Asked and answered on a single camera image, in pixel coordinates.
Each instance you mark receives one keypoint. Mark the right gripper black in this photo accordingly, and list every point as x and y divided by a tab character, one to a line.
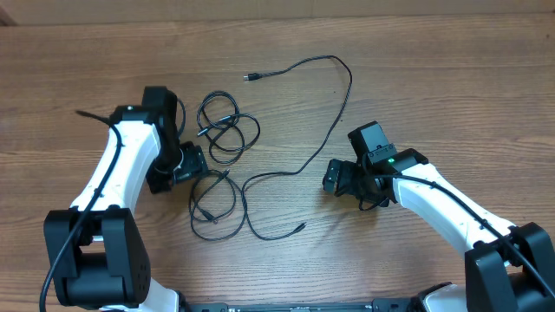
332	177

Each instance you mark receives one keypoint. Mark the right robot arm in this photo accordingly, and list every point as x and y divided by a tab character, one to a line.
507	267

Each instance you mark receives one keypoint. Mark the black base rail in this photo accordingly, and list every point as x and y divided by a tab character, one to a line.
299	307

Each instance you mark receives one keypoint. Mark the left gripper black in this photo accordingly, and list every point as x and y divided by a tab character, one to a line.
195	164

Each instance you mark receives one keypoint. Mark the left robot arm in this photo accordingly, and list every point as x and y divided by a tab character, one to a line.
98	260

